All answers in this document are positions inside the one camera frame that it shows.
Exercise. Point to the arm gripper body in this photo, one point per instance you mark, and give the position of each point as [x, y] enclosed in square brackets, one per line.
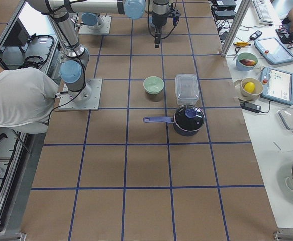
[158, 20]

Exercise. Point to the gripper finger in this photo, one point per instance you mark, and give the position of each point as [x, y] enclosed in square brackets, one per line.
[156, 42]

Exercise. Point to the green bowl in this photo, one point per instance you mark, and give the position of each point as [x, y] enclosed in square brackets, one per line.
[153, 85]

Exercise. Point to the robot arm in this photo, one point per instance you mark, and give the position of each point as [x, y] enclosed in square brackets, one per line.
[77, 57]
[92, 20]

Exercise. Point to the blue bowl with fruit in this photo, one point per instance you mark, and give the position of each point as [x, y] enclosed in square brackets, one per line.
[246, 61]

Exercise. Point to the beige bowl with lemon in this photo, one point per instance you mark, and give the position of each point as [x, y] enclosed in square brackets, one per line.
[251, 96]

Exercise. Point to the clear plastic container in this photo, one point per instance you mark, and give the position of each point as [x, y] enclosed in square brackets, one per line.
[186, 89]

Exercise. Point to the scissors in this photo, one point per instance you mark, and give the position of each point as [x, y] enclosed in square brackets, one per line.
[237, 49]

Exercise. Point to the blue saucepan with lid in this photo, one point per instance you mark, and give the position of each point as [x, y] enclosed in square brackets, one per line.
[187, 120]

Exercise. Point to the yellow lemon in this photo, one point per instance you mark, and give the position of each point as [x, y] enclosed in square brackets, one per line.
[249, 87]

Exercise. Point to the white keyboard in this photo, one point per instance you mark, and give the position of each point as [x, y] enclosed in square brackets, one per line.
[262, 12]

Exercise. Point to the upper teach pendant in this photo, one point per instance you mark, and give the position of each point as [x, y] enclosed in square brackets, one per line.
[273, 51]

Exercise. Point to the teach pendant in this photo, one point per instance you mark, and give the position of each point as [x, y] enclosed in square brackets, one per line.
[277, 85]
[273, 51]

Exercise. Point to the black power adapter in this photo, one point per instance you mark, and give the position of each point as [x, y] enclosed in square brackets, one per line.
[250, 107]

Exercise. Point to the lower teach pendant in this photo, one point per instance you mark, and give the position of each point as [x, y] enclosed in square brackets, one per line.
[277, 85]

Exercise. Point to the black monitor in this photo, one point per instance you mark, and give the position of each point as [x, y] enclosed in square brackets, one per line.
[17, 37]

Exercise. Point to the person in white shirt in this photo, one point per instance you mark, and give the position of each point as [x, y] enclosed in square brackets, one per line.
[26, 95]

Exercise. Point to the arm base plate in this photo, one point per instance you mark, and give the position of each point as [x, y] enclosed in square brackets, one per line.
[88, 99]
[84, 30]

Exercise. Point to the aluminium frame post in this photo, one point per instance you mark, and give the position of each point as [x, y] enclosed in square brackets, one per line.
[237, 21]

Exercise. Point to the yellow handled tool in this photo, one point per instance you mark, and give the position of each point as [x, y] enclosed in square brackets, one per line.
[241, 44]

